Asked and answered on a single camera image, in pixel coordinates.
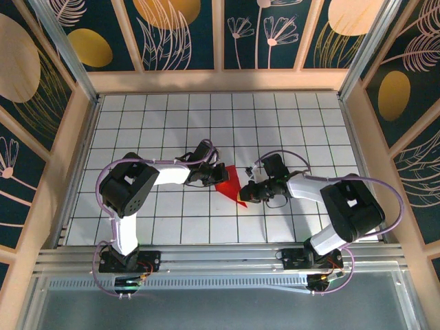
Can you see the aluminium frame post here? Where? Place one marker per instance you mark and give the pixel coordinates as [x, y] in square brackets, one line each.
[366, 51]
[67, 51]

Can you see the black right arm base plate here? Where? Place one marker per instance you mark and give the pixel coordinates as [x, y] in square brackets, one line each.
[292, 259]

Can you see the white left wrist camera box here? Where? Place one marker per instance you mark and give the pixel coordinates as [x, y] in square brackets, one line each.
[219, 159]

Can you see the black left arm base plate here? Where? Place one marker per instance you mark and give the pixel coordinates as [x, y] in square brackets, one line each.
[151, 259]

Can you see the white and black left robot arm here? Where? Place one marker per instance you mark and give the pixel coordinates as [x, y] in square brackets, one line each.
[172, 175]

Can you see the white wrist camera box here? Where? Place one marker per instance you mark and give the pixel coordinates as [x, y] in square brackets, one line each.
[256, 172]
[219, 159]

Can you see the red cloth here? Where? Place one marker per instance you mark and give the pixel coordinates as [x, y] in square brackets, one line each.
[230, 187]

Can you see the aluminium mounting rail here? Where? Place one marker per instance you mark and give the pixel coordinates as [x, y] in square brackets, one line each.
[223, 258]

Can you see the black electronics board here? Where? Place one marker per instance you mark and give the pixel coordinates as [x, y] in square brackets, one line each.
[127, 283]
[321, 282]

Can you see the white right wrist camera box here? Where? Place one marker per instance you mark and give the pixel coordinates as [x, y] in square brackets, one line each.
[256, 172]

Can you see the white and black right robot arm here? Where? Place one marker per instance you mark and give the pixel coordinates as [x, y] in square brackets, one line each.
[307, 187]

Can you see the aluminium side rail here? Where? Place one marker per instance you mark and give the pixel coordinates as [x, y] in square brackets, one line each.
[357, 137]
[78, 172]

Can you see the white grid mat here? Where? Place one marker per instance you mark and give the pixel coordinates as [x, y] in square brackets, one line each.
[154, 120]

